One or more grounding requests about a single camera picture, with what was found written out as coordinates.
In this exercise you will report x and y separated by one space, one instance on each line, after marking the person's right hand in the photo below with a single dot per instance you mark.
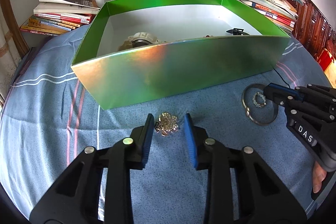
319 176

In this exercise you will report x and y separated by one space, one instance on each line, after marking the shiny green cardboard box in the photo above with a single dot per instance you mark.
183 69

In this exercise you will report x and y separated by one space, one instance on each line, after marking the pearl flower brooch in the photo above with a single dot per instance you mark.
166 124

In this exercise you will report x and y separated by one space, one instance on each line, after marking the carved wooden headboard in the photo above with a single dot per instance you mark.
309 19

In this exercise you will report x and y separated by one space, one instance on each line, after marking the black clip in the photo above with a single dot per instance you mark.
237 31

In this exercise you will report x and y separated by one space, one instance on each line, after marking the blue plaid bed sheet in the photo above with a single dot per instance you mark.
52 108

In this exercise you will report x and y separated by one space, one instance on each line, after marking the small stack of books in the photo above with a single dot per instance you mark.
60 19

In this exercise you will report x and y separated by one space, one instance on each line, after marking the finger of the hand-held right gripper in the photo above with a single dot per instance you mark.
317 95
278 98

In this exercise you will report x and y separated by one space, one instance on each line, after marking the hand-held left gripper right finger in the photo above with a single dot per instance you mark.
189 145

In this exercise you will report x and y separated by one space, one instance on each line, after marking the beige curtain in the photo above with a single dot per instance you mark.
6 61

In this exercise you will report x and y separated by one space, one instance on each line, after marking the red and yellow gift bag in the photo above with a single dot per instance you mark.
328 59

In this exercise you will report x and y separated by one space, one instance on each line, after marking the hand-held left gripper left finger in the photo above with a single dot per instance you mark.
146 146

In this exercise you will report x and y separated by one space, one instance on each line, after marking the cream white bangle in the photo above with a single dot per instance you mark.
143 35

